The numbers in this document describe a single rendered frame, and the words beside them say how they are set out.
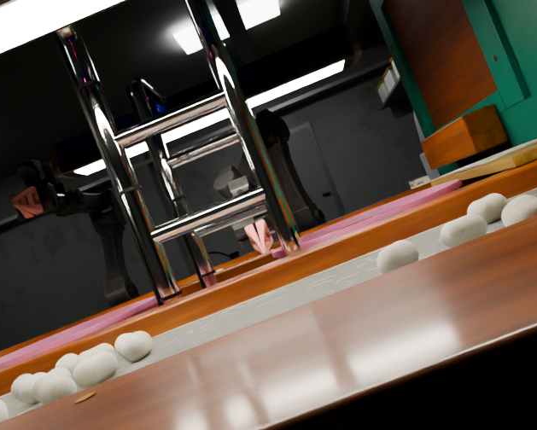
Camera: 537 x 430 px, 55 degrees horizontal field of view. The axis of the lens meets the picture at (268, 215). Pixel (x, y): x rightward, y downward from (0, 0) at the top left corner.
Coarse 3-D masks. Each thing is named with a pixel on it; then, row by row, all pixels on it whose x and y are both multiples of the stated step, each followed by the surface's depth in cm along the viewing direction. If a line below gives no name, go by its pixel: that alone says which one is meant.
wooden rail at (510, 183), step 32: (480, 192) 50; (512, 192) 50; (384, 224) 50; (416, 224) 50; (288, 256) 55; (320, 256) 51; (352, 256) 51; (224, 288) 51; (256, 288) 51; (128, 320) 54; (160, 320) 52; (192, 320) 52; (64, 352) 52; (0, 384) 53
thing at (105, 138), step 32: (192, 0) 58; (64, 32) 58; (224, 64) 58; (96, 96) 58; (224, 96) 58; (96, 128) 58; (128, 128) 58; (160, 128) 58; (256, 128) 59; (128, 160) 59; (256, 160) 57; (128, 192) 58; (256, 192) 57; (128, 224) 59; (192, 224) 58; (288, 224) 57; (160, 256) 58; (160, 288) 58
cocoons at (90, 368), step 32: (448, 224) 34; (480, 224) 33; (384, 256) 32; (416, 256) 33; (96, 352) 40; (128, 352) 40; (32, 384) 39; (64, 384) 33; (96, 384) 37; (0, 416) 33
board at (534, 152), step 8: (536, 144) 59; (520, 152) 56; (528, 152) 52; (536, 152) 52; (496, 160) 58; (504, 160) 54; (512, 160) 52; (520, 160) 52; (528, 160) 52; (472, 168) 64; (480, 168) 62; (488, 168) 59; (496, 168) 57; (504, 168) 55; (448, 176) 74; (456, 176) 71; (464, 176) 68; (472, 176) 65; (480, 176) 63; (432, 184) 84
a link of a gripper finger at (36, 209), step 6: (30, 186) 122; (24, 192) 119; (30, 192) 121; (36, 192) 122; (12, 198) 115; (18, 198) 117; (30, 198) 121; (36, 198) 122; (18, 204) 116; (24, 204) 118; (30, 204) 121; (36, 204) 121; (30, 210) 119; (36, 210) 120; (42, 210) 122
